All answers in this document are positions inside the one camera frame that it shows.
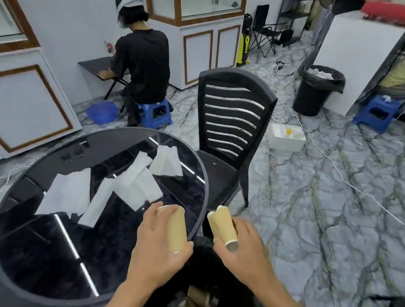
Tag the person's left hand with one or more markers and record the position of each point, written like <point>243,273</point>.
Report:
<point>150,258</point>

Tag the small black folding table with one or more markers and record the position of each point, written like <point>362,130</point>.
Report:
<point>96,64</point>

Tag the black folding camp chair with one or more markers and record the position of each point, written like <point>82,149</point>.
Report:
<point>261,16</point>

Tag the white head-mounted camera rig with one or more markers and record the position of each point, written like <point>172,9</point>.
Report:
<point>130,1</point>

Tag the yellow black pressure washer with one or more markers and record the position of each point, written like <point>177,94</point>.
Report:
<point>244,43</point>

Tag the white service counter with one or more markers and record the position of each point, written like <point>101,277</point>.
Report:
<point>355,56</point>

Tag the person's right hand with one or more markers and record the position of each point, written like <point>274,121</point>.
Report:
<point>252,263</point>

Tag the small pink bottle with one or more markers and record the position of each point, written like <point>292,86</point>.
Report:
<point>109,48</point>

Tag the black trash bin with liner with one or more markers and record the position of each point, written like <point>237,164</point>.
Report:
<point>204,268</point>
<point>314,98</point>

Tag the black metal shelf rack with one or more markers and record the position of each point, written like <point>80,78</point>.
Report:
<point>291,14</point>

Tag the blue plastic stool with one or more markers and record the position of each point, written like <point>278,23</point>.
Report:
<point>149,111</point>
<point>374,116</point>

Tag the red coffee machine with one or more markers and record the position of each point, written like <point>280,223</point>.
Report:
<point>395,13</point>

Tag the white foam box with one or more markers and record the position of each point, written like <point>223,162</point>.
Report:
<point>286,141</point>

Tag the round black glass table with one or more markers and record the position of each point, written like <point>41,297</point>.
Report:
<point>49,250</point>

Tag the white brown-trimmed display cabinet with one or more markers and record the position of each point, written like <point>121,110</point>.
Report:
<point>199,56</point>
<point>18,108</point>

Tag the blue plastic basin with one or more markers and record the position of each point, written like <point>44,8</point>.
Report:
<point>101,112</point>

